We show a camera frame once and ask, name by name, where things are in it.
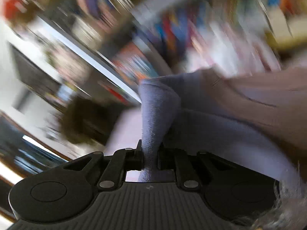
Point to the purple and mauve knit sweater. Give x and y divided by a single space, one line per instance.
256 121

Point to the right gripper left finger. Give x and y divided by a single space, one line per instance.
117 166

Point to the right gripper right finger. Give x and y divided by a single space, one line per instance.
185 167

